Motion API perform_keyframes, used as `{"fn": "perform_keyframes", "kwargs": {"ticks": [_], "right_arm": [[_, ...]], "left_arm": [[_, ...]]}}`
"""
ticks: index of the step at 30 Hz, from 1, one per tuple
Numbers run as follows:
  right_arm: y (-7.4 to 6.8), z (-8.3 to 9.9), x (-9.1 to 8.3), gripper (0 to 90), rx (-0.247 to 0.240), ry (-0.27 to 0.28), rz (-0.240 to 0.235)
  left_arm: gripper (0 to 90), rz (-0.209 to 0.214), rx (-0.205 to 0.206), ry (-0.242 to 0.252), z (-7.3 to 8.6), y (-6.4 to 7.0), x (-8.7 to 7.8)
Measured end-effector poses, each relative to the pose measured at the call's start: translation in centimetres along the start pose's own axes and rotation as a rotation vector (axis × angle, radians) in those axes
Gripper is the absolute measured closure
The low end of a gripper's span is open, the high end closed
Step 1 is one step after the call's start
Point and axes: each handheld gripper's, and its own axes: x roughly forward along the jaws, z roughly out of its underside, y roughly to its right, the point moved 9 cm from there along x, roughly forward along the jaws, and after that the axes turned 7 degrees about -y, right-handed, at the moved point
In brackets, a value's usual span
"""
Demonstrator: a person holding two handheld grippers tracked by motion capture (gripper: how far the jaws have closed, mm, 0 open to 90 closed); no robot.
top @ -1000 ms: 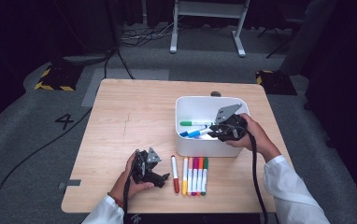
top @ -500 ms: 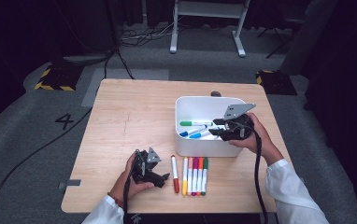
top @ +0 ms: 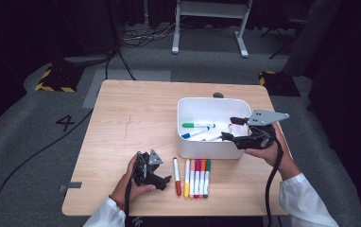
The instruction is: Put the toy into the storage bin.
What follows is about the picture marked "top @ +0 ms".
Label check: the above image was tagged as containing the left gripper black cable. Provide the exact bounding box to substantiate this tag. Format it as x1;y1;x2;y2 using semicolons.
123;155;139;227

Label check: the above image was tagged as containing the long black floor cable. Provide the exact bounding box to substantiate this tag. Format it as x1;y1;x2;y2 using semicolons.
0;108;95;227

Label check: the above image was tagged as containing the black yellow striped base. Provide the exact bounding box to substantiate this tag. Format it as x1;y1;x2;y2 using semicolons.
34;64;85;94
258;70;301;97

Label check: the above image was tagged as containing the person's left hand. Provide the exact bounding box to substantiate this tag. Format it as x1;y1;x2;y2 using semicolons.
110;153;157;206

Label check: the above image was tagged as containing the bright red cap marker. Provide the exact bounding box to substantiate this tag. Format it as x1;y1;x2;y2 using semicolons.
227;123;243;137

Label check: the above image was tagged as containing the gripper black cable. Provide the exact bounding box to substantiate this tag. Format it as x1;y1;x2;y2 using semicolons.
264;126;285;227
123;155;139;227

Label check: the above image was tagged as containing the grey floor tape strip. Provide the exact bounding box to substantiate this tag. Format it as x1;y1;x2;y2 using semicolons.
59;181;83;193

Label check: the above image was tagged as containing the bundle of floor cables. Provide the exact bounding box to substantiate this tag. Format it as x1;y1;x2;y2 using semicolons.
121;18;182;49

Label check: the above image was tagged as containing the magenta cap marker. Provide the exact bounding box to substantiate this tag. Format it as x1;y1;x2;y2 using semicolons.
194;158;201;200

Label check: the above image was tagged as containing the dark green cap marker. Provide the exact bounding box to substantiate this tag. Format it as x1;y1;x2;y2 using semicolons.
203;159;213;200

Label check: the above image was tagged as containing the white metal table frame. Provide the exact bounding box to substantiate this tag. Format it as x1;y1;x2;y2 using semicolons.
171;0;254;60

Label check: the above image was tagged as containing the grey curtain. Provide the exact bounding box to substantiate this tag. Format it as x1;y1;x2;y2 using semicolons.
282;0;342;78

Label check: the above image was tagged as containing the person's right hand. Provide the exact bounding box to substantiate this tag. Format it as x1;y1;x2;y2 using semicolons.
244;122;301;182

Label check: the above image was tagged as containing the brownish red cap marker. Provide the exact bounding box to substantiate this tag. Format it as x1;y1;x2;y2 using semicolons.
172;156;182;197

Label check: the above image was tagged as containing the white plastic bin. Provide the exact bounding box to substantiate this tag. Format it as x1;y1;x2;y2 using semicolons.
177;96;253;161

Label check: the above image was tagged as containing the orange bead bracelet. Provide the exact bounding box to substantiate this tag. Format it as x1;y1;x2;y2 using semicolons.
108;194;127;212

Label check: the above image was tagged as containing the light blue cap marker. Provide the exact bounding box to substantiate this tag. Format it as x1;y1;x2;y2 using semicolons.
200;133;225;143

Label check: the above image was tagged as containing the grey round stand base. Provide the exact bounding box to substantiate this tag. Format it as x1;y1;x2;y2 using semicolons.
62;52;115;68

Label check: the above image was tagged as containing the yellow cap marker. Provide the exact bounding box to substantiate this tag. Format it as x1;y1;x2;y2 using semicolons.
183;158;192;200

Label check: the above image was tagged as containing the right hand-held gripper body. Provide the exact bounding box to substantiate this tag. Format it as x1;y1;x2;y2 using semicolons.
233;108;290;151

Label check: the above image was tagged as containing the black tripod stand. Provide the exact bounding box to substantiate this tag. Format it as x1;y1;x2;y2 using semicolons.
259;17;306;61

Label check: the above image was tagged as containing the light green cap marker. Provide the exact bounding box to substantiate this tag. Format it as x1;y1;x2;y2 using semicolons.
180;121;216;130

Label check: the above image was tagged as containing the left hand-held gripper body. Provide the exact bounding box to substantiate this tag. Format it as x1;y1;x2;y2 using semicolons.
133;148;165;187

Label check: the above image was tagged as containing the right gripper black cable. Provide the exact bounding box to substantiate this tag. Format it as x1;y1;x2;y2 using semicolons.
264;126;285;227

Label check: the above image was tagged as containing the orange cap marker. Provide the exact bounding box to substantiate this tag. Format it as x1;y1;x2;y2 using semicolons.
198;158;206;200

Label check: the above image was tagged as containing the dark blue cap marker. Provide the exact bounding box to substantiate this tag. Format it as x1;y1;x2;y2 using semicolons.
180;126;211;140

